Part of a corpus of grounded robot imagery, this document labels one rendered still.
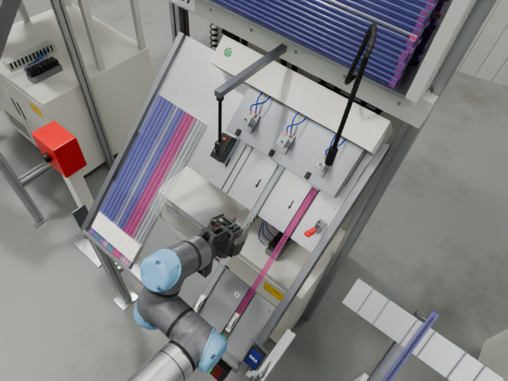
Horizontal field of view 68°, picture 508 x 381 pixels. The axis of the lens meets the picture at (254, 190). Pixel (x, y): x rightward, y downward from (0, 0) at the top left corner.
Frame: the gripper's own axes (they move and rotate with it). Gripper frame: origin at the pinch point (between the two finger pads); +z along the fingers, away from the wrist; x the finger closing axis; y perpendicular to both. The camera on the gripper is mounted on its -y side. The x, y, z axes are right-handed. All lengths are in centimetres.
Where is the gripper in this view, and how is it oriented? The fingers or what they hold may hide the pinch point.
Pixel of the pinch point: (240, 233)
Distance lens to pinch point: 105.0
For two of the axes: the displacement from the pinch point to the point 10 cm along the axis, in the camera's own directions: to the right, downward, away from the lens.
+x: -7.9, -5.3, 3.3
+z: 4.7, -1.7, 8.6
